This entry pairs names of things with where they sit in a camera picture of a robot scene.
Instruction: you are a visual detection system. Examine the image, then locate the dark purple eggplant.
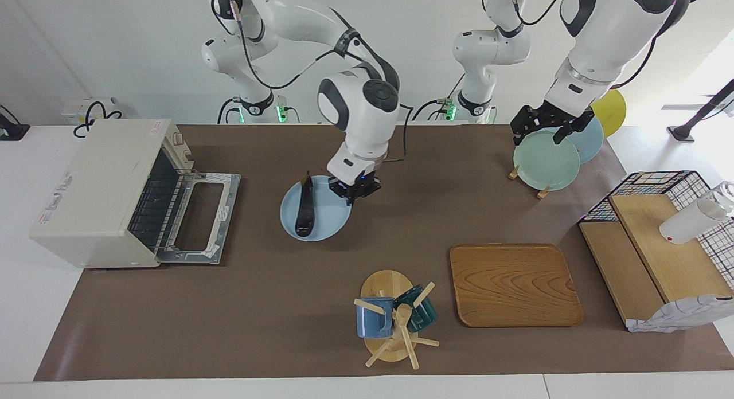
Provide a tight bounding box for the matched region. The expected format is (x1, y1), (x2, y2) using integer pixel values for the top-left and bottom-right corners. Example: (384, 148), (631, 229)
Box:
(294, 170), (315, 238)

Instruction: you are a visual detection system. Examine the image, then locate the glass oven door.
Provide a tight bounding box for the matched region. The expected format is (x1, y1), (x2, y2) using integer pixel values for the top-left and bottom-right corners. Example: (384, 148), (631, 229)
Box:
(153, 170), (242, 267)

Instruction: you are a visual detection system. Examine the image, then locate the beige toaster oven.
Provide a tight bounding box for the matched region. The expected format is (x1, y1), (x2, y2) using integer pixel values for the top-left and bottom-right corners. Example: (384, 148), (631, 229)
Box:
(29, 118), (242, 269)

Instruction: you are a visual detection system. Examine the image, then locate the pale green plate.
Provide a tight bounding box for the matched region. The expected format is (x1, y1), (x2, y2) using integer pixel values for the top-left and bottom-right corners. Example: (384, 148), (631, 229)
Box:
(512, 128), (581, 192)

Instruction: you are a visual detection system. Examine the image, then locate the light blue racked plate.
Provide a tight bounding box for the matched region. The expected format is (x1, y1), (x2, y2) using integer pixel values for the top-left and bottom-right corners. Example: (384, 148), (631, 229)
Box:
(564, 115), (605, 164)

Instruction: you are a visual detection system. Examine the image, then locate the yellow plate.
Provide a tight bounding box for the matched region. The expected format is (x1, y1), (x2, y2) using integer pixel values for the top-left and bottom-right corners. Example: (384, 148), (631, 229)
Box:
(590, 88), (628, 138)

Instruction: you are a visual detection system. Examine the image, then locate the wooden plate rack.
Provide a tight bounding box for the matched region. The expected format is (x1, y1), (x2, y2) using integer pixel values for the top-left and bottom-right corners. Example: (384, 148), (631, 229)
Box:
(507, 165), (553, 201)

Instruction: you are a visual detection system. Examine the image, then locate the wooden mug tree stand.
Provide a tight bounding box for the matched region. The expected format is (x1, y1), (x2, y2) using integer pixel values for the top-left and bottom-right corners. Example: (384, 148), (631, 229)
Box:
(353, 269), (441, 371)

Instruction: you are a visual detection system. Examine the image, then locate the blue mug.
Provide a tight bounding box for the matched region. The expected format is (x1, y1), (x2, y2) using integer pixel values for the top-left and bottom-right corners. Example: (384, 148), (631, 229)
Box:
(356, 296), (396, 339)

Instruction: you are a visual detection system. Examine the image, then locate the dark green mug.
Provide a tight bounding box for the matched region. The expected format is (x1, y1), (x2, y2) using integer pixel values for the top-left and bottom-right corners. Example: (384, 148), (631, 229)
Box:
(393, 284), (439, 334)

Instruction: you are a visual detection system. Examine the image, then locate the black pole stand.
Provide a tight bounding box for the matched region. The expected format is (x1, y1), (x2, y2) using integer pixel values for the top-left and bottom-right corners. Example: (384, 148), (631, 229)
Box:
(666, 77), (734, 143)

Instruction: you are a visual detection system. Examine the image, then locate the wooden serving tray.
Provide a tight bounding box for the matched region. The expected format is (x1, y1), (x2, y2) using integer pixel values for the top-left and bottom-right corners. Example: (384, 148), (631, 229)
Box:
(449, 243), (585, 329)

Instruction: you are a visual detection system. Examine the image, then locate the white bottle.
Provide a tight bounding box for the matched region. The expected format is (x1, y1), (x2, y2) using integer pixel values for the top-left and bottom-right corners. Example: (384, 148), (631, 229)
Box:
(659, 181), (734, 245)

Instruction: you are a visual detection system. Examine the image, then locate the brown table mat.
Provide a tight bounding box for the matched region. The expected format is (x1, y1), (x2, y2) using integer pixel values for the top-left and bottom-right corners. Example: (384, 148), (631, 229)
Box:
(34, 123), (734, 382)

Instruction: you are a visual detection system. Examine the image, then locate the white patterned cloth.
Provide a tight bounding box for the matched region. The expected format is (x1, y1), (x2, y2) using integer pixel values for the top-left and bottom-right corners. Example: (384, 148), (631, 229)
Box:
(626, 294), (734, 334)

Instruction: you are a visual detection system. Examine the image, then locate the white power strip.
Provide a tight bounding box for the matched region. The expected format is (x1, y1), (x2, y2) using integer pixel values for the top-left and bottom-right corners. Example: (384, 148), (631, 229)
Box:
(61, 96), (119, 127)

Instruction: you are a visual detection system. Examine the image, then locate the black clamp device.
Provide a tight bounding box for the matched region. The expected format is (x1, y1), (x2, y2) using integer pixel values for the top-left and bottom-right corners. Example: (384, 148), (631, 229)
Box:
(0, 104), (31, 142)

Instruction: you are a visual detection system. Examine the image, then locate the black left base cable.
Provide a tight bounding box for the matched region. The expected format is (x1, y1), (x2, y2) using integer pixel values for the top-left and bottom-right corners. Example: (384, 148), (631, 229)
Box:
(411, 72), (466, 122)

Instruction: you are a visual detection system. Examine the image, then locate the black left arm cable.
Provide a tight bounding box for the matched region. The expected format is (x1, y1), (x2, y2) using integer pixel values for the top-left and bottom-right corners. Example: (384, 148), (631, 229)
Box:
(507, 0), (706, 91)

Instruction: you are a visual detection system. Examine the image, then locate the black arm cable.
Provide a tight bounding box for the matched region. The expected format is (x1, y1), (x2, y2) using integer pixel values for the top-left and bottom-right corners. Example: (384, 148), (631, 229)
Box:
(507, 0), (706, 91)
(227, 0), (415, 163)

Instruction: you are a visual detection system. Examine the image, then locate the black wire basket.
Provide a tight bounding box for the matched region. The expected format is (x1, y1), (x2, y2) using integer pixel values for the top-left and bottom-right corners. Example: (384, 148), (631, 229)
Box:
(577, 170), (734, 291)

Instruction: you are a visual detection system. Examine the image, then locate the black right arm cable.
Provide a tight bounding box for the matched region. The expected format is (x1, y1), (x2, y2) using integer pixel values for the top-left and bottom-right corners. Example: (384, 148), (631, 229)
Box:
(227, 0), (415, 163)

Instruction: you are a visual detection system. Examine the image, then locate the wire basket with wooden shelf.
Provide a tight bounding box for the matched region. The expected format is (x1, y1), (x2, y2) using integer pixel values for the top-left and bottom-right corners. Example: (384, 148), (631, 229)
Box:
(579, 193), (734, 331)

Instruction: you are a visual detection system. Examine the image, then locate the black power strip cable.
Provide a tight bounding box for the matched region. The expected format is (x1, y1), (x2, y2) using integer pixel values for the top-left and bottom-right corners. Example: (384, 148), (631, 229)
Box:
(73, 101), (123, 139)

